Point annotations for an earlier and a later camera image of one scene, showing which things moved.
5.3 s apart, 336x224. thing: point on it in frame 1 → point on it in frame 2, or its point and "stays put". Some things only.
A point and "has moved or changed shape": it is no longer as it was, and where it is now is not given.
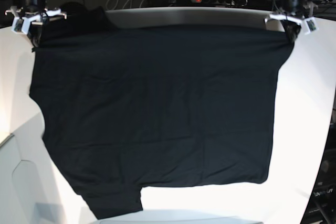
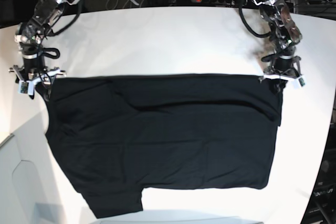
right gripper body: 306,22 → 287,68
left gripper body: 26,20 → 39,76
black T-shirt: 125,108 has moved or changed shape
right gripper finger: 291,29 → 279,85
